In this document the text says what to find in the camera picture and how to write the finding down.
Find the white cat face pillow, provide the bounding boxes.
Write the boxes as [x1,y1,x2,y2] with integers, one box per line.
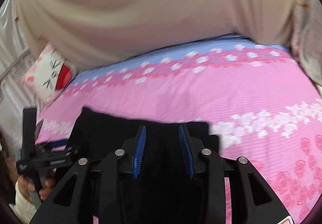
[21,43,79,104]

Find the black pants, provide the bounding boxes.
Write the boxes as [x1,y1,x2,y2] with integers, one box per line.
[67,107,219,223]

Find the person's left hand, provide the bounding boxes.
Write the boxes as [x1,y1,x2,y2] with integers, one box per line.
[18,175,55,203]

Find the grey floral blanket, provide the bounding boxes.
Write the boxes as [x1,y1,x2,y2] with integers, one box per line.
[291,0,321,86]

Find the white satin cloth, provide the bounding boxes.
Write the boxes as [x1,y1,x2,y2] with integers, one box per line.
[1,0,43,147]

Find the beige curtain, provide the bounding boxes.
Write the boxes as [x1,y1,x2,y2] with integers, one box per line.
[14,0,295,69]

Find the pink floral bed sheet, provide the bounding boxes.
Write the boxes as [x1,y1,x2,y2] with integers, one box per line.
[38,36,321,223]

